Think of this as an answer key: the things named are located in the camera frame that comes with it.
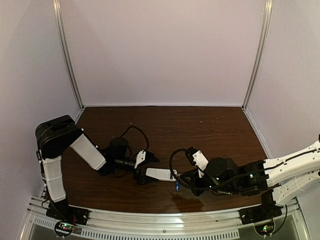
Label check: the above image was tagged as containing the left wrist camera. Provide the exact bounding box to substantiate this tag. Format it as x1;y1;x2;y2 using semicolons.
134;150;146;169

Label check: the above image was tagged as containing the left aluminium frame post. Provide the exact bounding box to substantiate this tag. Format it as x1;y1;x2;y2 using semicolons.
52;0;84;110

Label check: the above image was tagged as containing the right black camera cable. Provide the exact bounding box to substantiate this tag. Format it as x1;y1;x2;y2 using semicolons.
169;148;251;196

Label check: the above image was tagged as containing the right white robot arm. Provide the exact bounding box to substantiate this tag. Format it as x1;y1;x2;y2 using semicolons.
174;140;320;218

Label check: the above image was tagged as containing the black camera cable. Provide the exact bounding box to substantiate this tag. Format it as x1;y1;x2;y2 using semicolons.
169;148;251;196
119;126;150;161

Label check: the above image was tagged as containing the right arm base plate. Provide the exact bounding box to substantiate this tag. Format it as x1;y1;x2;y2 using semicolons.
238;205;282;225

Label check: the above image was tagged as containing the white remote control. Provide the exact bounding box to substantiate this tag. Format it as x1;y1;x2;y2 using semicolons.
145;168;176;182

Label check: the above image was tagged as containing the right aluminium frame post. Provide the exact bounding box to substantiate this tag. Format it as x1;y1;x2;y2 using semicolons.
242;0;273;111

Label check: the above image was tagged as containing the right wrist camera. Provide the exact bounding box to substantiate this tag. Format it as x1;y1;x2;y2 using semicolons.
185;147;209;178

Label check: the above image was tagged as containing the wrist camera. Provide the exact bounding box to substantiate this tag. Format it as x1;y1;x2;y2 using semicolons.
134;150;146;169
185;147;209;178

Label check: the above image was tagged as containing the front aluminium rail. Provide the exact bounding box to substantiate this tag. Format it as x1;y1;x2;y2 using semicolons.
17;196;311;240

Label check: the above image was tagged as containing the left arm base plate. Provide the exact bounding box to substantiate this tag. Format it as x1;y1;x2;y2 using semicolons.
46;206;90;226

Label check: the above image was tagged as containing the blue AAA battery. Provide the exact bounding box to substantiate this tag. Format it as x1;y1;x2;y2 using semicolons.
175;181;180;192

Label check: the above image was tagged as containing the left black camera cable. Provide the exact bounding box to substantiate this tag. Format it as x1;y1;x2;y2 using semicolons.
119;126;150;161

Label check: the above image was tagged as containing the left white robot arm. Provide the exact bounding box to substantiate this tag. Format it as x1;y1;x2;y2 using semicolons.
35;115;160;203

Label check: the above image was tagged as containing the aluminium frame post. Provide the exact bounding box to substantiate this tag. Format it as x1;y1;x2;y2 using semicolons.
242;0;273;111
52;0;84;110

